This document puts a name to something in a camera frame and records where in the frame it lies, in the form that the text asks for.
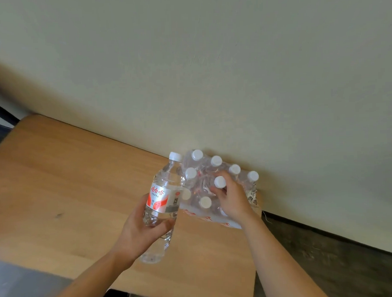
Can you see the person's right hand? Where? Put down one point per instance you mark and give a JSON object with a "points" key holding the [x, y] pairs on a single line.
{"points": [[234, 201]]}

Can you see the person's left hand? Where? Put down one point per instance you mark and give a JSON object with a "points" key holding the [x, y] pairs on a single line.
{"points": [[134, 234]]}

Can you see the person's right thumb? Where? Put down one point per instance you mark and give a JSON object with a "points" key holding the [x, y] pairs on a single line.
{"points": [[216, 192]]}

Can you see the person's left thumb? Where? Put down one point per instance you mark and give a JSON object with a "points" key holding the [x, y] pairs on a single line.
{"points": [[162, 228]]}

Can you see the clear white cap water bottle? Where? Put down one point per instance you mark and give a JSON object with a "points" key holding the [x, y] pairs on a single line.
{"points": [[220, 182]]}

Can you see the clear red label water bottle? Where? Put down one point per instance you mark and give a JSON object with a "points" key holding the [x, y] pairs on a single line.
{"points": [[164, 192]]}

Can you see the person's right forearm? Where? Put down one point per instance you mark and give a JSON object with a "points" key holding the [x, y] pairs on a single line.
{"points": [[277, 262]]}

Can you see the person's left forearm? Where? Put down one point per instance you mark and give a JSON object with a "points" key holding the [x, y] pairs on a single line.
{"points": [[91, 282]]}

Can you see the pack of wrapped water bottles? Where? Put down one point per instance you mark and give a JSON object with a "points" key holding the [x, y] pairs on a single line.
{"points": [[202, 185]]}

